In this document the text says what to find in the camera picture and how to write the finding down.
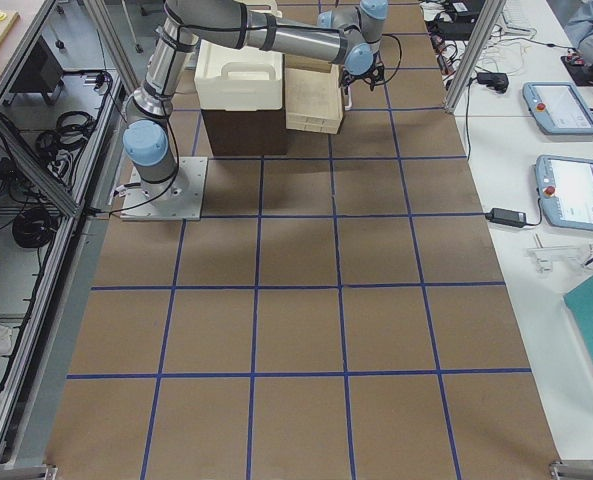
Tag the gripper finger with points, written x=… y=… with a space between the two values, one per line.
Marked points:
x=345 y=80
x=376 y=77

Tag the far blue teach pendant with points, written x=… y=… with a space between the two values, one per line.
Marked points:
x=558 y=108

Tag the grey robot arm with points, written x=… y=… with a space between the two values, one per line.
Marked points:
x=345 y=36

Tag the blue teach pendant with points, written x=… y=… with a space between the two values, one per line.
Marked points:
x=558 y=108
x=565 y=188

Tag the cream plastic storage box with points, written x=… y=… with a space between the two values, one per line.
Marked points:
x=245 y=79

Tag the black power adapter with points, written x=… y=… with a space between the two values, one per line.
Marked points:
x=506 y=217

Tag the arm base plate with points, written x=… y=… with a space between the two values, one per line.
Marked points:
x=180 y=199

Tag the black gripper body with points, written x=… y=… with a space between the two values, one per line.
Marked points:
x=347 y=79

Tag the aluminium frame post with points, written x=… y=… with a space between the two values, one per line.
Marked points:
x=457 y=83

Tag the clear acrylic bracket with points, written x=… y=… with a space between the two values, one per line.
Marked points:
x=578 y=257

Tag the near blue teach pendant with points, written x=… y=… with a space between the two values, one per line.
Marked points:
x=565 y=188

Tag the dark brown drawer cabinet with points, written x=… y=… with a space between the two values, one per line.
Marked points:
x=246 y=133

